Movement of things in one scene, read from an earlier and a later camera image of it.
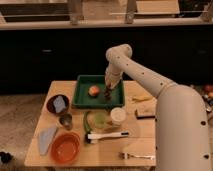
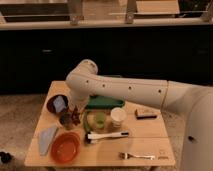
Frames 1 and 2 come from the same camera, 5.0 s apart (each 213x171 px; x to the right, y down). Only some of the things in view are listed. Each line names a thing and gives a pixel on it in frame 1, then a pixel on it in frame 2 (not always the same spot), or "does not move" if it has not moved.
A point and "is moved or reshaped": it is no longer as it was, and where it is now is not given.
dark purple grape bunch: [108, 93] is moved or reshaped
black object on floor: [6, 157] does not move
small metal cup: [66, 120] does not move
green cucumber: [88, 129] does not move
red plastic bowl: [65, 147] does not move
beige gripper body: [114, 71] -> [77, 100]
